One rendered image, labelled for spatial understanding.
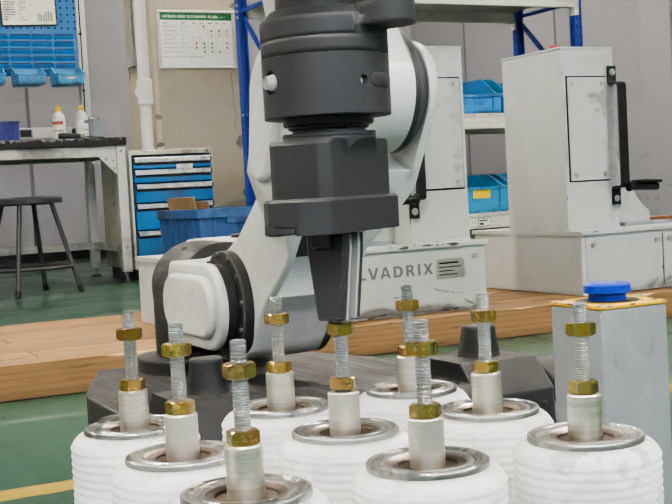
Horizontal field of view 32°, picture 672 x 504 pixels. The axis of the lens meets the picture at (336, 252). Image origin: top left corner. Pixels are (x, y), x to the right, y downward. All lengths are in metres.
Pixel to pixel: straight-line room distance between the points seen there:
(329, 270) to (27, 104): 8.51
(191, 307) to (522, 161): 2.22
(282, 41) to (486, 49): 8.81
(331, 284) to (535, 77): 2.81
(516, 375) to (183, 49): 6.00
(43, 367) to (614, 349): 1.86
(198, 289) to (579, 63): 2.20
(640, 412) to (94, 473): 0.45
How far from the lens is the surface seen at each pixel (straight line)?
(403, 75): 1.29
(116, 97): 9.46
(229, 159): 7.33
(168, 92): 7.22
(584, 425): 0.78
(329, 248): 0.80
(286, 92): 0.79
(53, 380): 2.70
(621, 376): 1.01
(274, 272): 1.40
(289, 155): 0.78
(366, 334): 2.97
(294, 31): 0.78
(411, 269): 3.11
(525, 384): 1.40
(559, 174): 3.50
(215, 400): 1.24
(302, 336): 1.51
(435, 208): 3.22
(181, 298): 1.58
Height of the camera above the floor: 0.42
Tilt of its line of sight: 3 degrees down
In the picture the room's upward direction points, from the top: 3 degrees counter-clockwise
